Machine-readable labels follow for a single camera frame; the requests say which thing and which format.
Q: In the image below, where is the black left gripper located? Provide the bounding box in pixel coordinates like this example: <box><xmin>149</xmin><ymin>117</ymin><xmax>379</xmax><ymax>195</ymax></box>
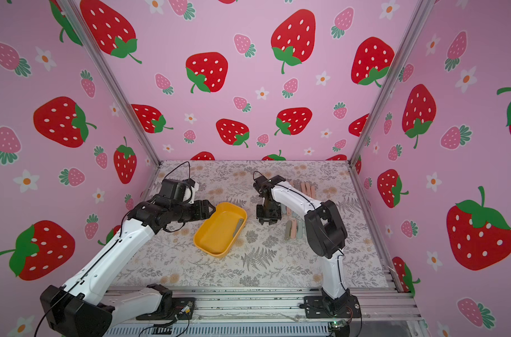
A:
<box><xmin>170</xmin><ymin>199</ymin><xmax>216</xmax><ymax>224</ymax></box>

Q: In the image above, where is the yellow plastic storage box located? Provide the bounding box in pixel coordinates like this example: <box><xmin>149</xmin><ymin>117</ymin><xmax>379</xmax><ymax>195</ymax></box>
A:
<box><xmin>194</xmin><ymin>202</ymin><xmax>248</xmax><ymax>258</ymax></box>

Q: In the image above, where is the grey green folding knife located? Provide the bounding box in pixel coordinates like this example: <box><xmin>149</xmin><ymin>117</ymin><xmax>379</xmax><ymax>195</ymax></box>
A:
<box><xmin>232</xmin><ymin>218</ymin><xmax>246</xmax><ymax>239</ymax></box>

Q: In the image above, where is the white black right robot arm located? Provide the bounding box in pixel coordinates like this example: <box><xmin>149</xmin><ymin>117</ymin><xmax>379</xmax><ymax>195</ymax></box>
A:
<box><xmin>254</xmin><ymin>176</ymin><xmax>348</xmax><ymax>301</ymax></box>

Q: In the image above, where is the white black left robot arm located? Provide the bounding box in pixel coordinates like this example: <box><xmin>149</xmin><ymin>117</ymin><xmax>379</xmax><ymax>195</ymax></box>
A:
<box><xmin>40</xmin><ymin>200</ymin><xmax>216</xmax><ymax>336</ymax></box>

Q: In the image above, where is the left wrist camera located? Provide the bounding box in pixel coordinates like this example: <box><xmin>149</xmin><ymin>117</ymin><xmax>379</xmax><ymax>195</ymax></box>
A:
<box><xmin>158</xmin><ymin>178</ymin><xmax>199</xmax><ymax>204</ymax></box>

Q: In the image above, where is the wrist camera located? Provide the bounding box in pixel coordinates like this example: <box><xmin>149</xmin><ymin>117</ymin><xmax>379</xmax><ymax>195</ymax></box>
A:
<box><xmin>158</xmin><ymin>178</ymin><xmax>199</xmax><ymax>204</ymax></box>
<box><xmin>254</xmin><ymin>176</ymin><xmax>285</xmax><ymax>200</ymax></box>

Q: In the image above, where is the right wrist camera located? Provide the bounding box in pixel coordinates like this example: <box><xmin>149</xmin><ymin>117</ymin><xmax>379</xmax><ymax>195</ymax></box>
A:
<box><xmin>254</xmin><ymin>176</ymin><xmax>285</xmax><ymax>200</ymax></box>

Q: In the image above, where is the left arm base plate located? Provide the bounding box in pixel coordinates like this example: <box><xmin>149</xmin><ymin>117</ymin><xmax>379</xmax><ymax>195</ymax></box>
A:
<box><xmin>136</xmin><ymin>297</ymin><xmax>196</xmax><ymax>321</ymax></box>

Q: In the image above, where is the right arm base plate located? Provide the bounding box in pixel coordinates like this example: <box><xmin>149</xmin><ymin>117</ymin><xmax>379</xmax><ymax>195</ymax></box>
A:
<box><xmin>299</xmin><ymin>293</ymin><xmax>362</xmax><ymax>320</ymax></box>

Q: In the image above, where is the aluminium frame rail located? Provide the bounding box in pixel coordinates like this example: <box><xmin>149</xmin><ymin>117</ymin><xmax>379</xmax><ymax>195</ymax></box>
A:
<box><xmin>69</xmin><ymin>286</ymin><xmax>429</xmax><ymax>337</ymax></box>

